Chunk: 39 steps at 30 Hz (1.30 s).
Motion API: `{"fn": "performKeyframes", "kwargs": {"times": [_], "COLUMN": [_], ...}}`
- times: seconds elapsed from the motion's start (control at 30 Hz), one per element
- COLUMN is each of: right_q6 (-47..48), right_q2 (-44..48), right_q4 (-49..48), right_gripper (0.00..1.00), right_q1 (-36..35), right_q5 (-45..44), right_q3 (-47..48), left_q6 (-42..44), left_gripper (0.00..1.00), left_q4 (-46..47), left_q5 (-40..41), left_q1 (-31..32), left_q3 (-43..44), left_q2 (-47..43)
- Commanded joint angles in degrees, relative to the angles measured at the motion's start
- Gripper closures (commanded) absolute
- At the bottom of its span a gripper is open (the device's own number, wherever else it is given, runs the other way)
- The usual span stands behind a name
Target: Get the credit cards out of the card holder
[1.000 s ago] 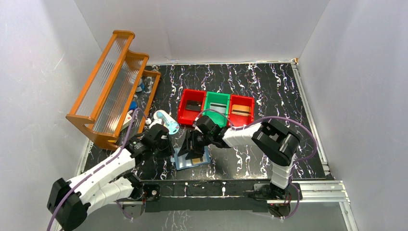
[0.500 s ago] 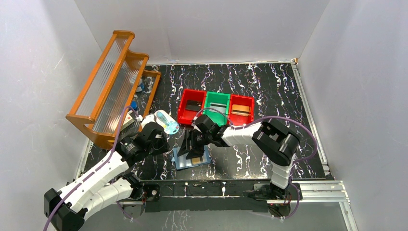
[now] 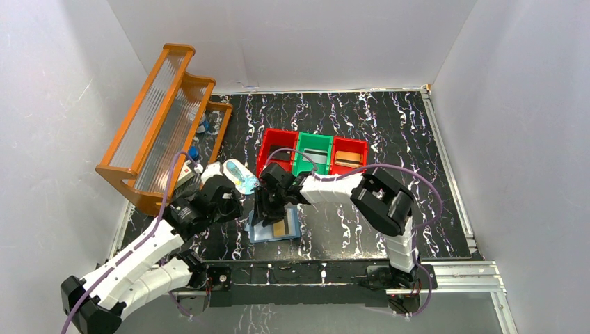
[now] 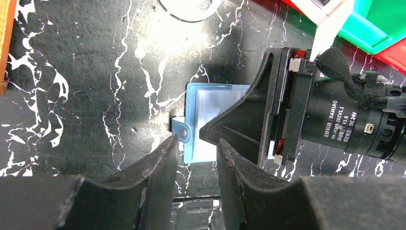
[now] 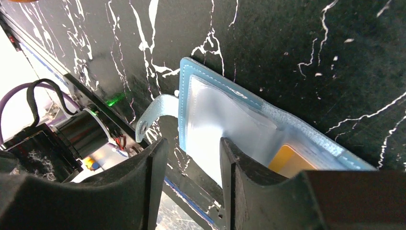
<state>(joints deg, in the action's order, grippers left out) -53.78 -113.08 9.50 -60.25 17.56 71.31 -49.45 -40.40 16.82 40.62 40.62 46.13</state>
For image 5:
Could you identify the yellow credit card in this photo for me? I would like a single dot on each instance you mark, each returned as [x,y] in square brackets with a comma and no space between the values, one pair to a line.
[288,163]

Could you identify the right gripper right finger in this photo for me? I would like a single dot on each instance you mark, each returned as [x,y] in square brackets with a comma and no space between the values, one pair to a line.
[256,198]

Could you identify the blue card holder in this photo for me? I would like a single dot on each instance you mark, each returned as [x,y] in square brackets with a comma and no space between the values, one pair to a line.
[210,107]

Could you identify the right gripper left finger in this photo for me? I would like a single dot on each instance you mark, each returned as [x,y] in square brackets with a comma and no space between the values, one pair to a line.
[123,197]

